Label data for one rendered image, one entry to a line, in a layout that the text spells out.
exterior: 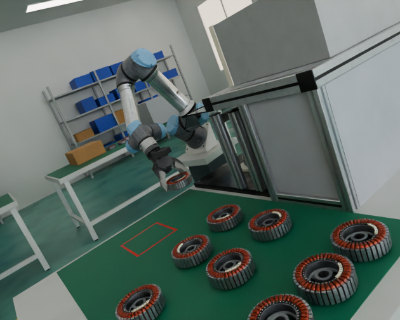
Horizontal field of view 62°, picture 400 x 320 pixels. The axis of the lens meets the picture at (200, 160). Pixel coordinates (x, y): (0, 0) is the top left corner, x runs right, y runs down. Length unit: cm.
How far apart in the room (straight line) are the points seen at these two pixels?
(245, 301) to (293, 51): 63
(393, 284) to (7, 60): 764
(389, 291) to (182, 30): 902
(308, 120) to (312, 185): 19
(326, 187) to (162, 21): 850
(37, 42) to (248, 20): 719
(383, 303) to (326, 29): 60
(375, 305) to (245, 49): 75
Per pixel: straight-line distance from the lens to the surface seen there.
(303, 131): 89
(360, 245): 74
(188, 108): 183
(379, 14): 113
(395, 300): 68
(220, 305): 76
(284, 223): 88
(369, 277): 72
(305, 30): 93
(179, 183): 136
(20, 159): 765
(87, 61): 818
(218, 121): 113
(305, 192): 99
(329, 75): 85
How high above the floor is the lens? 121
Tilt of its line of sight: 14 degrees down
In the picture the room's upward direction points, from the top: 22 degrees counter-clockwise
